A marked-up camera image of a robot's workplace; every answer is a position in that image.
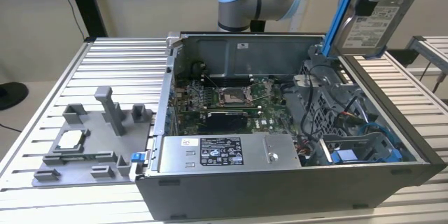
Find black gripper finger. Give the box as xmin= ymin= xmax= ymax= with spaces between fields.
xmin=356 ymin=0 xmax=382 ymax=17

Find hard disk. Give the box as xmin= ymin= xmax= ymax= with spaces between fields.
xmin=324 ymin=0 xmax=427 ymax=61

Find grey metal disk bay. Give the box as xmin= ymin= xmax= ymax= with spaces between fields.
xmin=286 ymin=60 xmax=418 ymax=167

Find black box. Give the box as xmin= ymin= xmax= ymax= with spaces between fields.
xmin=387 ymin=48 xmax=419 ymax=67

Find aluminium slat side table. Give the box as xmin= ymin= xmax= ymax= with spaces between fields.
xmin=406 ymin=35 xmax=448 ymax=78

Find green motherboard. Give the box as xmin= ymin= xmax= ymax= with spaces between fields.
xmin=174 ymin=77 xmax=299 ymax=137

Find CPU socket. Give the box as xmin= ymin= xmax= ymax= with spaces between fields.
xmin=219 ymin=87 xmax=251 ymax=105

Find thin metal locking lever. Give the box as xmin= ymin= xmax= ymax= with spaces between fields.
xmin=206 ymin=74 xmax=223 ymax=90

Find black graphics card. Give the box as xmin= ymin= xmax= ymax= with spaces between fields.
xmin=206 ymin=110 xmax=250 ymax=135

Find silver power supply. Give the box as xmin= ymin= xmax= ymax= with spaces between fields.
xmin=158 ymin=134 xmax=303 ymax=174

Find dark grey PC case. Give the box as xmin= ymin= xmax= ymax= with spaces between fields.
xmin=135 ymin=31 xmax=448 ymax=221

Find blue case latch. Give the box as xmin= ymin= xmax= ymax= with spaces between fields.
xmin=131 ymin=152 xmax=147 ymax=169

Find grey parts rack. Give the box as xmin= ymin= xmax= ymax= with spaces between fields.
xmin=31 ymin=86 xmax=155 ymax=189

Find silver CPU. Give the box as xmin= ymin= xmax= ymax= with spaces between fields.
xmin=58 ymin=130 xmax=87 ymax=151

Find black round stand base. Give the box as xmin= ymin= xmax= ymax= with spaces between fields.
xmin=0 ymin=82 xmax=30 ymax=111

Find red and black wire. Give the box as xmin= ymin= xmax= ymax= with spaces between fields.
xmin=338 ymin=98 xmax=359 ymax=131

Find blue wire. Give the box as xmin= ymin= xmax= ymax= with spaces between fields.
xmin=362 ymin=121 xmax=396 ymax=152

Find blue disk bay bracket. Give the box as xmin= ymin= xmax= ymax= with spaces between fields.
xmin=328 ymin=149 xmax=402 ymax=166

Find black upright post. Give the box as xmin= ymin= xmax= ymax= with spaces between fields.
xmin=66 ymin=0 xmax=108 ymax=38

